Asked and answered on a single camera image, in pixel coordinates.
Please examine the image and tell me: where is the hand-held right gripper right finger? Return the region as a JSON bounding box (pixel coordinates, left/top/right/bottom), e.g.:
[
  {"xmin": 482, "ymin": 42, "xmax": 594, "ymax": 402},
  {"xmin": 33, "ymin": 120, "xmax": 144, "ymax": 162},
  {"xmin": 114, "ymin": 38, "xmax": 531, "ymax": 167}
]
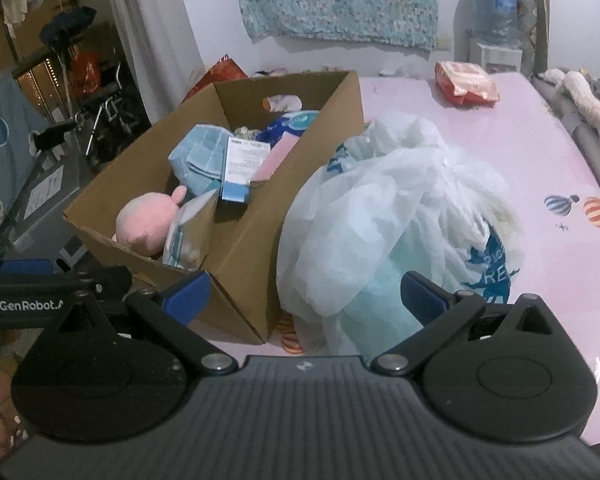
[{"xmin": 370, "ymin": 270, "xmax": 556, "ymax": 376}]

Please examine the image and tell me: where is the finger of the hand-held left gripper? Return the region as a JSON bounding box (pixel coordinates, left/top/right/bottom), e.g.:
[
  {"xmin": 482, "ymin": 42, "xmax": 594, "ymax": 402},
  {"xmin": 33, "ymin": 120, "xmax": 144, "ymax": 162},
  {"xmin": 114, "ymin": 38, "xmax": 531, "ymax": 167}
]
[
  {"xmin": 0, "ymin": 258, "xmax": 56, "ymax": 275},
  {"xmin": 55, "ymin": 266, "xmax": 133, "ymax": 311}
]

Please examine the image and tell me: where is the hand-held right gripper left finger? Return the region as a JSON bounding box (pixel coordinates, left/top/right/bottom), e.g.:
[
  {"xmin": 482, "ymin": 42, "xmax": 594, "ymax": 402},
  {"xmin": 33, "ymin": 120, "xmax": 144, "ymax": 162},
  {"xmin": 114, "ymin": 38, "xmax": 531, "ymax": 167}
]
[{"xmin": 55, "ymin": 270, "xmax": 238, "ymax": 376}]

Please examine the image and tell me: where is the pink plush toy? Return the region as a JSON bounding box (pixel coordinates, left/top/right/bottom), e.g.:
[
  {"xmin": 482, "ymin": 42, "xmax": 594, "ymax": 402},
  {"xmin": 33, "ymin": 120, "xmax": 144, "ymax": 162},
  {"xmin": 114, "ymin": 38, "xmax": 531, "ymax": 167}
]
[{"xmin": 112, "ymin": 185, "xmax": 188, "ymax": 257}]

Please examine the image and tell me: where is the cardboard box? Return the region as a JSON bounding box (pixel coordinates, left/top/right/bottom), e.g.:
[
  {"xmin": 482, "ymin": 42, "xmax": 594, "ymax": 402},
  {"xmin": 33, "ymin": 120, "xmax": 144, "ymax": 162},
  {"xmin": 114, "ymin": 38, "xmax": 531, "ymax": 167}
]
[{"xmin": 62, "ymin": 70, "xmax": 366, "ymax": 346}]

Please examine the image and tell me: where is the white plastic bag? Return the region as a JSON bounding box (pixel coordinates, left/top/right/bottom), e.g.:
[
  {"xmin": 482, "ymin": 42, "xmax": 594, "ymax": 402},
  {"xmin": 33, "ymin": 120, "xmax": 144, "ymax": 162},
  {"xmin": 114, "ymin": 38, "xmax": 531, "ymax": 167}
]
[{"xmin": 276, "ymin": 112, "xmax": 529, "ymax": 362}]

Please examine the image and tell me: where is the light blue towel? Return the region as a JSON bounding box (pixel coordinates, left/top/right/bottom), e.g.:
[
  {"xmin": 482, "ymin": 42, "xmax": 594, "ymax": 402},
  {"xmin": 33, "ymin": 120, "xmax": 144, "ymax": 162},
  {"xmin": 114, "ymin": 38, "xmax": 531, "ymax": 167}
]
[{"xmin": 167, "ymin": 125, "xmax": 231, "ymax": 197}]

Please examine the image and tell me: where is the blue white carton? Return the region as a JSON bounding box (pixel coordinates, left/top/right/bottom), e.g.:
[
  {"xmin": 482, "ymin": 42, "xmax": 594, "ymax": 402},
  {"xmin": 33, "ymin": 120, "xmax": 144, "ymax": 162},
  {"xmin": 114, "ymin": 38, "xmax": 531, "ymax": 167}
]
[{"xmin": 219, "ymin": 136, "xmax": 272, "ymax": 205}]

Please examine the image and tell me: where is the blue wipes packet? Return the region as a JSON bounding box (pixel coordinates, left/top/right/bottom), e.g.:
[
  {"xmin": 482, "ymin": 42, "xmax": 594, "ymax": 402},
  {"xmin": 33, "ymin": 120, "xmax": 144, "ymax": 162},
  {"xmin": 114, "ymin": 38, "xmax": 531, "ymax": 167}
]
[{"xmin": 255, "ymin": 110, "xmax": 327, "ymax": 147}]

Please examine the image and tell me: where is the blue blanket with circles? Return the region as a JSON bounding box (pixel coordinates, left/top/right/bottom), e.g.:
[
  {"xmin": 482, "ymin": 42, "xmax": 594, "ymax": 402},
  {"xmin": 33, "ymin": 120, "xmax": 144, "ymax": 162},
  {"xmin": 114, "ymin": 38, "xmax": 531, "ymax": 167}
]
[{"xmin": 0, "ymin": 72, "xmax": 49, "ymax": 252}]

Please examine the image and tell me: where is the pink balloon print mat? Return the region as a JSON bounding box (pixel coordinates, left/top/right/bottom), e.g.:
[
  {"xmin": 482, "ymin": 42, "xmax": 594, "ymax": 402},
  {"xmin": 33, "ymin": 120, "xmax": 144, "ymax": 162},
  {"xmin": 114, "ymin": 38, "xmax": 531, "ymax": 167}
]
[{"xmin": 252, "ymin": 72, "xmax": 600, "ymax": 447}]

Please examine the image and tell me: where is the red bag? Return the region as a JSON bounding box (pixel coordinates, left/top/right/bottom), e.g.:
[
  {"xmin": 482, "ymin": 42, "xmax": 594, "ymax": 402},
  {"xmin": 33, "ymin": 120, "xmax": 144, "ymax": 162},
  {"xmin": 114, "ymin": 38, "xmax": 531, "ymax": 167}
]
[{"xmin": 70, "ymin": 50, "xmax": 104, "ymax": 97}]

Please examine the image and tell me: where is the red white wet wipes pack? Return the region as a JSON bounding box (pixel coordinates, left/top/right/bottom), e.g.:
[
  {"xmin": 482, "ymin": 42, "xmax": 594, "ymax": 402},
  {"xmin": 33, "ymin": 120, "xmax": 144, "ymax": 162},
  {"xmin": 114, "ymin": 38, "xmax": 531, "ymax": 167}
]
[{"xmin": 434, "ymin": 60, "xmax": 501, "ymax": 107}]

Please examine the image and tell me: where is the red packet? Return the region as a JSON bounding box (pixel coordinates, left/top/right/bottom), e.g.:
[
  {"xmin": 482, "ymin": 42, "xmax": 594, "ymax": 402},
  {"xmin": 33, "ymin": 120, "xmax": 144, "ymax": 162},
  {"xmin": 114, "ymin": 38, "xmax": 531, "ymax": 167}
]
[{"xmin": 182, "ymin": 55, "xmax": 251, "ymax": 104}]

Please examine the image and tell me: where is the dark blue cloth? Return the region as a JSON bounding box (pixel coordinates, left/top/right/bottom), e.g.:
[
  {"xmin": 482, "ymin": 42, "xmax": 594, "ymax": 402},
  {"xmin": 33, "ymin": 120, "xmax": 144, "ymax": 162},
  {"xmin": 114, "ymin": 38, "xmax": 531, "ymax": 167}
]
[{"xmin": 40, "ymin": 6, "xmax": 98, "ymax": 49}]

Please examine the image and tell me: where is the white curtain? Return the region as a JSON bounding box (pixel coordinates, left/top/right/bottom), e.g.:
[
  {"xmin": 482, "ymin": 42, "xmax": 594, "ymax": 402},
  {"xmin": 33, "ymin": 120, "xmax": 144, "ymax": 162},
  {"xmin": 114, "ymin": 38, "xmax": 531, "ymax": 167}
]
[{"xmin": 97, "ymin": 0, "xmax": 207, "ymax": 132}]

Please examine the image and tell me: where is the white water dispenser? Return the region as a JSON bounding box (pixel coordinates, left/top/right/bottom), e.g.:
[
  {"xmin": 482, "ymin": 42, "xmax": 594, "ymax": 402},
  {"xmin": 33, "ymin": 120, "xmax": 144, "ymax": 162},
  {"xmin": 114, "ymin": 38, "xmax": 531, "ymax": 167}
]
[{"xmin": 467, "ymin": 40, "xmax": 524, "ymax": 77}]

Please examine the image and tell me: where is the white knit blanket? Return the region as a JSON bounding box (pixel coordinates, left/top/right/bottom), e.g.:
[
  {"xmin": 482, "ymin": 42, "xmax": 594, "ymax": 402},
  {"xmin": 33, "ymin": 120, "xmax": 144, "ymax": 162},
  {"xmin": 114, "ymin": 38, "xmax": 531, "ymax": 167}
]
[{"xmin": 537, "ymin": 67, "xmax": 600, "ymax": 172}]

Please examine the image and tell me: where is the brown framed panel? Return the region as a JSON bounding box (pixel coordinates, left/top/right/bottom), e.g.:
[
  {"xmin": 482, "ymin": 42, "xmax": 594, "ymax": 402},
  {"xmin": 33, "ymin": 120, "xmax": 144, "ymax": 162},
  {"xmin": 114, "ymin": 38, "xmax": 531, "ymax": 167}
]
[{"xmin": 517, "ymin": 0, "xmax": 551, "ymax": 79}]

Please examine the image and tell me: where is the large water bottle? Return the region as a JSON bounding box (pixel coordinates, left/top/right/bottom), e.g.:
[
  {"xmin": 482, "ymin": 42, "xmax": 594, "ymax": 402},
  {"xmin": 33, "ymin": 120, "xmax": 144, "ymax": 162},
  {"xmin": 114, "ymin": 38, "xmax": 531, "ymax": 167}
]
[{"xmin": 460, "ymin": 0, "xmax": 523, "ymax": 48}]

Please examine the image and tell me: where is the blue floral cloth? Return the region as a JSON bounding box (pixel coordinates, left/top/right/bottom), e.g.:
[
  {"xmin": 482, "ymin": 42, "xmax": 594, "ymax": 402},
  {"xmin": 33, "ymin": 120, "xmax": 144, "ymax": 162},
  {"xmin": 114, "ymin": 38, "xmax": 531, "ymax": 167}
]
[{"xmin": 232, "ymin": 0, "xmax": 459, "ymax": 52}]

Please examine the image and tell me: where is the metal folding frame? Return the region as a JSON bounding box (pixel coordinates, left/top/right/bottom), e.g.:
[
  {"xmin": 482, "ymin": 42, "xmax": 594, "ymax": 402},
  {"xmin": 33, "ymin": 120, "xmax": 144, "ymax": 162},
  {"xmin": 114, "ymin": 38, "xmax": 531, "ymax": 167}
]
[{"xmin": 77, "ymin": 92, "xmax": 147, "ymax": 162}]

